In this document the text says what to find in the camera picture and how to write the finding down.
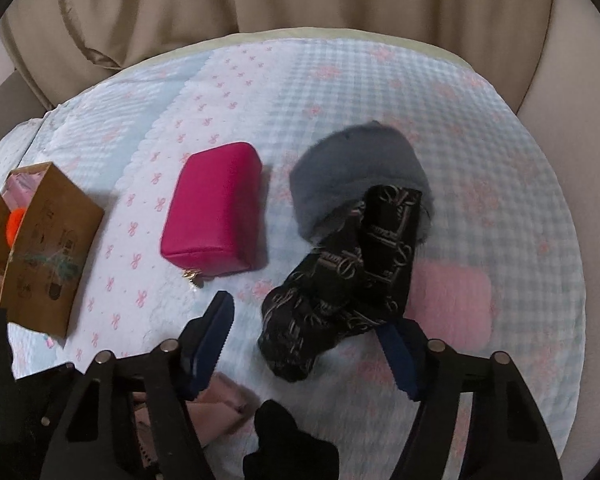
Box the pink fabric item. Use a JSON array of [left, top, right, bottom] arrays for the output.
[[134, 373, 259, 468]]

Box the light pink cloth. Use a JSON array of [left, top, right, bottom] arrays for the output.
[[404, 260, 492, 352]]

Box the black patterned sock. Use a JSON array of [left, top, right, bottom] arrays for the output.
[[258, 185, 422, 382]]

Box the orange pompom toy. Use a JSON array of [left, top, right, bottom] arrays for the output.
[[5, 207, 27, 248]]

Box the grey fleece cloth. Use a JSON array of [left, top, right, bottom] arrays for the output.
[[289, 122, 434, 243]]

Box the cardboard box with pink lining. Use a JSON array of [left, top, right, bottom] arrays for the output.
[[0, 162, 104, 339]]

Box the blue pink patterned bedspread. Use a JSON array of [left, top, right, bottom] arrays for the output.
[[0, 34, 589, 480]]

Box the beige curtain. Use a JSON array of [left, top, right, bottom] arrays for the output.
[[0, 0, 553, 107]]

